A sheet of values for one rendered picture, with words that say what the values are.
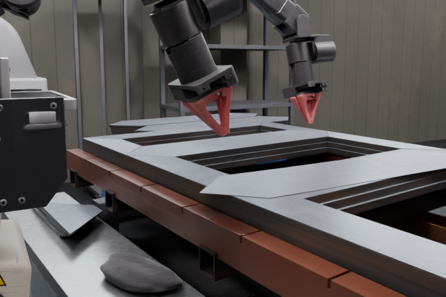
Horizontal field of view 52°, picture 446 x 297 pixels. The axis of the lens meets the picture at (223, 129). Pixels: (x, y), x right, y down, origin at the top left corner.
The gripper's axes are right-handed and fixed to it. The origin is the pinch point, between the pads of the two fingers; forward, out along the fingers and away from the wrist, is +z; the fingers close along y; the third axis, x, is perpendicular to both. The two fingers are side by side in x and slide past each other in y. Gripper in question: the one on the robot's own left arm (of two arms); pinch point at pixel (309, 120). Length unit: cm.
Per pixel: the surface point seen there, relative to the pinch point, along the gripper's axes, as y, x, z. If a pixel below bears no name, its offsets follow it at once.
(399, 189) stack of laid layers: -24.0, 2.9, 17.7
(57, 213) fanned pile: 39, 54, 13
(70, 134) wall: 344, -49, -33
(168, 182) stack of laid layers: 7.6, 38.4, 8.8
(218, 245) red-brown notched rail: -16, 43, 19
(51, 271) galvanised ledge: 17, 63, 22
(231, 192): -14.1, 37.6, 11.5
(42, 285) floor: 166, 32, 56
